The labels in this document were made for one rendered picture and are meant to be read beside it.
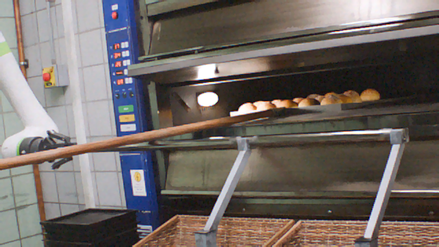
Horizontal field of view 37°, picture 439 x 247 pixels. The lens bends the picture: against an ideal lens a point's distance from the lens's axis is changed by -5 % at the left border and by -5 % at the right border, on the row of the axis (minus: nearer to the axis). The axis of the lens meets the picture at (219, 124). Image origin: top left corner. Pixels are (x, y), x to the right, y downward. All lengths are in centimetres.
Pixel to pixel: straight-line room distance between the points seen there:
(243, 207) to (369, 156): 55
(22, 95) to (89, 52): 64
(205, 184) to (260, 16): 66
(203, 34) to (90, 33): 64
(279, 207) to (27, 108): 94
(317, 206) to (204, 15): 81
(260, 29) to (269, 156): 44
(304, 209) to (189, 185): 50
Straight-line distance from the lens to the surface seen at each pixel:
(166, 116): 272
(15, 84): 241
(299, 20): 224
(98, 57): 293
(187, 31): 256
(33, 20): 331
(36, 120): 240
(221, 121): 245
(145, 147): 221
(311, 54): 211
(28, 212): 337
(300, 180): 229
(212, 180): 253
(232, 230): 247
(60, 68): 308
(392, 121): 211
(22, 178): 335
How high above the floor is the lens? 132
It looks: 3 degrees down
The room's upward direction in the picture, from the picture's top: 7 degrees counter-clockwise
